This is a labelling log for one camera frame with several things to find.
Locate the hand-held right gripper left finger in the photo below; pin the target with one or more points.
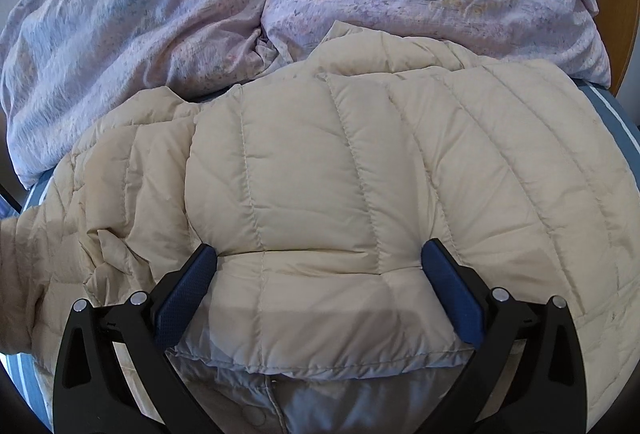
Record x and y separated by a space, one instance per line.
186 288

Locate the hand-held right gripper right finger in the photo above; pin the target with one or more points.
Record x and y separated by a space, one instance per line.
452 288

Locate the beige puffer jacket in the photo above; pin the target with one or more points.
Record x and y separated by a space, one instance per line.
320 174

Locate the blue white-striped bedsheet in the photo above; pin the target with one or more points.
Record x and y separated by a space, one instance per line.
616 126

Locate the lilac floral duvet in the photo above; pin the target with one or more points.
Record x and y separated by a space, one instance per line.
150 28

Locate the wooden bed frame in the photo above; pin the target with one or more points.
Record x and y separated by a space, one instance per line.
617 8

